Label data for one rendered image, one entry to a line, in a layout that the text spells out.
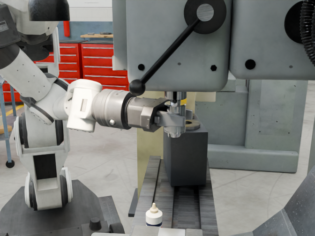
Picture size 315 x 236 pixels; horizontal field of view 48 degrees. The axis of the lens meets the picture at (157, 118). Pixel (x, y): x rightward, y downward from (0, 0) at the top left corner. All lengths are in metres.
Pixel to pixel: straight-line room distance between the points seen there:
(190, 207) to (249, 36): 0.60
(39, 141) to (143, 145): 1.35
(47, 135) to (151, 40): 0.84
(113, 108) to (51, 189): 0.86
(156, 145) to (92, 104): 1.85
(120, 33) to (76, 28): 9.46
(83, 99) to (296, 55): 0.47
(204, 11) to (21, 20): 0.58
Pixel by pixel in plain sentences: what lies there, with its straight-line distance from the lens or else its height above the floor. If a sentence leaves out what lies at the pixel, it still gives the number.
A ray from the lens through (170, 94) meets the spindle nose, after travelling 0.74.
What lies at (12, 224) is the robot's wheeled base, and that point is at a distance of 1.73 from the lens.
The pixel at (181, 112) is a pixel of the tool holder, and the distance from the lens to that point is 0.75.
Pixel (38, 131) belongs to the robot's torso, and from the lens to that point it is 1.41.
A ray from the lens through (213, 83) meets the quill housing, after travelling 0.66.
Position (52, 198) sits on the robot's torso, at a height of 0.69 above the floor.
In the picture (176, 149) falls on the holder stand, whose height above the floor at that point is 1.04.
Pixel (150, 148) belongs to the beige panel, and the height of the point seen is 0.48.
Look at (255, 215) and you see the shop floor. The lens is 2.85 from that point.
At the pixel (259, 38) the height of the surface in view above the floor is 1.41.
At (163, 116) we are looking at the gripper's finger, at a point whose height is 1.25.
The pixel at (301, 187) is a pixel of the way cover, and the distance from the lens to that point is 1.05.
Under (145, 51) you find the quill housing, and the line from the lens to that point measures 0.65.
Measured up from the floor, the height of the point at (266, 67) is 1.36.
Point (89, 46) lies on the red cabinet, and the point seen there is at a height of 0.96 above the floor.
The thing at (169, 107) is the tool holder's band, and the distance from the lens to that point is 0.75.
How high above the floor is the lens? 1.46
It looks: 17 degrees down
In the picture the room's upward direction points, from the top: straight up
